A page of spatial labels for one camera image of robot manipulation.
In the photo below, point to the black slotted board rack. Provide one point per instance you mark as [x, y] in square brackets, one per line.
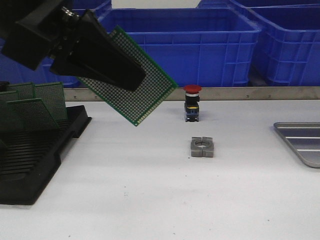
[31, 159]

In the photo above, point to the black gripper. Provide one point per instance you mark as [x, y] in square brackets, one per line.
[31, 29]

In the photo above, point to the blue plastic crate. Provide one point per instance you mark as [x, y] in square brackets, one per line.
[16, 73]
[210, 47]
[274, 3]
[287, 52]
[206, 4]

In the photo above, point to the grey square clamp block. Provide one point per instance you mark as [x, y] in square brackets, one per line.
[202, 147]

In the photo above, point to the red emergency stop button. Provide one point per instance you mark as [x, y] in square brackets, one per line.
[191, 106]

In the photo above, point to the green perforated circuit board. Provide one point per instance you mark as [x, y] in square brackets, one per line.
[34, 114]
[52, 94]
[8, 96]
[135, 105]
[10, 121]
[3, 146]
[25, 90]

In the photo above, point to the silver metal tray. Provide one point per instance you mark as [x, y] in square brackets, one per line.
[303, 138]

